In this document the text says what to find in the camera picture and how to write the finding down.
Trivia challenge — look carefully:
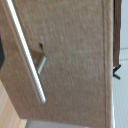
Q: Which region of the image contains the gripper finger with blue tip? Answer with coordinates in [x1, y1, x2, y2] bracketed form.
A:
[0, 37, 5, 67]

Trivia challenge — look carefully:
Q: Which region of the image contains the dark brown drawer cabinet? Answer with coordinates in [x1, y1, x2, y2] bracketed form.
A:
[112, 0, 122, 68]

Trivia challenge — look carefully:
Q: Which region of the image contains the wooden cabinet door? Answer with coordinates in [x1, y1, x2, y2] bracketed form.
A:
[0, 0, 115, 128]

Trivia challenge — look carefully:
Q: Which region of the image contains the silver metal drawer handle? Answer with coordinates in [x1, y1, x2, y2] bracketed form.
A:
[4, 0, 48, 105]

